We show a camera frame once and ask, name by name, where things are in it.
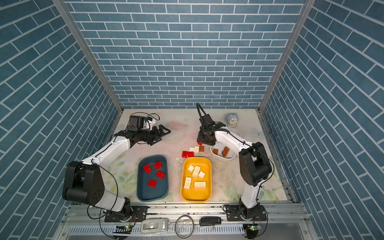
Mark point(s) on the dark teal plastic tray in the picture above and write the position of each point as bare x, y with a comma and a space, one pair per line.
146, 193

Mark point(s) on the yellow plastic tray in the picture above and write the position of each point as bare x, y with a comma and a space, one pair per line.
197, 195

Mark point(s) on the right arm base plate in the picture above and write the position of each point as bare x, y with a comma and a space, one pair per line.
236, 213

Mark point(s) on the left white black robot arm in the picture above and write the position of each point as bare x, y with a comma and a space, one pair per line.
84, 181

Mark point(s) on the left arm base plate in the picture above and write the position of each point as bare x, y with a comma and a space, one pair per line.
131, 214

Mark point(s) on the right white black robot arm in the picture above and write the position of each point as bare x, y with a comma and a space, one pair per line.
255, 166

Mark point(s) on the white lego top small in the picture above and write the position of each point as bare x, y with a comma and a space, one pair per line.
191, 168

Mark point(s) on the long white lego brick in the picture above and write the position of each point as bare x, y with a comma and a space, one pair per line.
196, 171

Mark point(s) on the red lego brick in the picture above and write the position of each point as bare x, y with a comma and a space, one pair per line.
152, 183
160, 174
147, 168

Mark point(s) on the white plastic tray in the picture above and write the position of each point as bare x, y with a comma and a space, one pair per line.
227, 145

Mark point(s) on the small grey globe ball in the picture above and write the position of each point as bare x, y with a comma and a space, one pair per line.
232, 119

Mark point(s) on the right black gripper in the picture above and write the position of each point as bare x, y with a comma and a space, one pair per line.
200, 138

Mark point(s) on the black remote on rail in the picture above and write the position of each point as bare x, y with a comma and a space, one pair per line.
210, 221

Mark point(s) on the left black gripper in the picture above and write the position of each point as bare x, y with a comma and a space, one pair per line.
156, 136

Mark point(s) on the long white lego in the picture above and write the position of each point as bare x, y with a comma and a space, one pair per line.
200, 184

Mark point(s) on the grey box on rail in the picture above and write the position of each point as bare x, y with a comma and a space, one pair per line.
152, 226

